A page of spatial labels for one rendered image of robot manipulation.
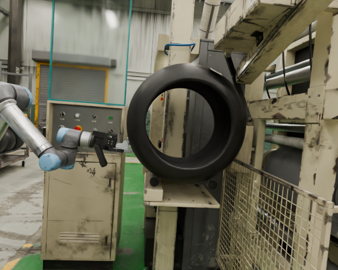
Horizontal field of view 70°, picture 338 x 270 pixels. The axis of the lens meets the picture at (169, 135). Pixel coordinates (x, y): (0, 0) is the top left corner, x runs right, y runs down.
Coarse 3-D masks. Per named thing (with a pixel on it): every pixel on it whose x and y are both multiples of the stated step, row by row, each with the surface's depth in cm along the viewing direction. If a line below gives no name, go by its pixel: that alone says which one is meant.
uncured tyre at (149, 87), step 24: (168, 72) 108; (192, 72) 109; (216, 72) 113; (144, 96) 108; (216, 96) 137; (144, 120) 108; (216, 120) 139; (240, 120) 112; (144, 144) 109; (216, 144) 140; (240, 144) 115; (168, 168) 111; (192, 168) 111; (216, 168) 113
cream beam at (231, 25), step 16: (240, 0) 106; (256, 0) 89; (272, 0) 87; (288, 0) 88; (224, 16) 128; (240, 16) 104; (256, 16) 98; (272, 16) 97; (224, 32) 126; (240, 32) 116; (240, 48) 141
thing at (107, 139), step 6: (96, 132) 116; (102, 132) 117; (96, 138) 117; (102, 138) 117; (108, 138) 116; (114, 138) 116; (90, 144) 115; (96, 144) 117; (102, 144) 118; (108, 144) 117; (114, 144) 117
